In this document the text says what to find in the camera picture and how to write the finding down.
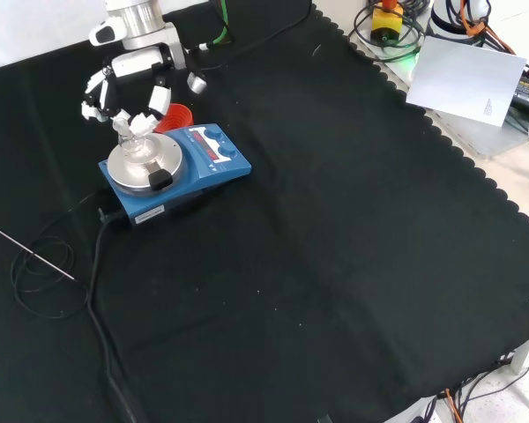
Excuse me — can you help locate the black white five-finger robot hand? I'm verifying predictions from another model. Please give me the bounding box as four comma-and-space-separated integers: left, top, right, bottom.
79, 45, 178, 137

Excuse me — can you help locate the clear round-bottom glass flask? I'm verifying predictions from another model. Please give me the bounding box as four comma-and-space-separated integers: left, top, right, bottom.
113, 118, 153, 163

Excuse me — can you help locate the blue heater with steel plate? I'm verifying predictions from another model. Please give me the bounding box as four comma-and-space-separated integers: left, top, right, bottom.
97, 122, 253, 228

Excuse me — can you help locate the thin steel temperature probe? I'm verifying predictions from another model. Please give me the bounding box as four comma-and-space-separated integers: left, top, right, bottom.
0, 220, 77, 282

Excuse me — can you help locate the black scalloped bench cloth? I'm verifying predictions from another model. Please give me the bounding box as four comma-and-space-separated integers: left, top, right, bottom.
0, 0, 529, 423

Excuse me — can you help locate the yellow stop button box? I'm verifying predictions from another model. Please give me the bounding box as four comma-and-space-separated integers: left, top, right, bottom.
369, 0, 406, 46

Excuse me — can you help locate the pale rectangular board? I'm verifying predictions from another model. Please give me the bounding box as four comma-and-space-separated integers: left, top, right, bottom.
405, 35, 528, 130

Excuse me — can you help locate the white table leg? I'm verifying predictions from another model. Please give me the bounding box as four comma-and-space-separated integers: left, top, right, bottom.
510, 330, 529, 376

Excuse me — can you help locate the orange ribbed flask ring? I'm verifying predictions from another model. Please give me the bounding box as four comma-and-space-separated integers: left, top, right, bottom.
153, 102, 195, 135

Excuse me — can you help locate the green robot cable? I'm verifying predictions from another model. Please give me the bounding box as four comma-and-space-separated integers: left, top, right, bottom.
197, 0, 235, 52

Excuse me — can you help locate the thick black power cable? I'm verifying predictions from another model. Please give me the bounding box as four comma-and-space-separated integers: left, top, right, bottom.
86, 206, 147, 423

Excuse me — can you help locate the black cable coil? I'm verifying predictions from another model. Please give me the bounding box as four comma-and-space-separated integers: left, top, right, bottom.
352, 0, 426, 63

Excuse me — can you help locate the thin black probe cable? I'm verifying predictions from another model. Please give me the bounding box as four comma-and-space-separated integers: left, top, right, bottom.
10, 191, 99, 320

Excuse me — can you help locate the orange floor cable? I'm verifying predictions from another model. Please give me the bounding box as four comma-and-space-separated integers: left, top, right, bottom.
443, 387, 465, 423

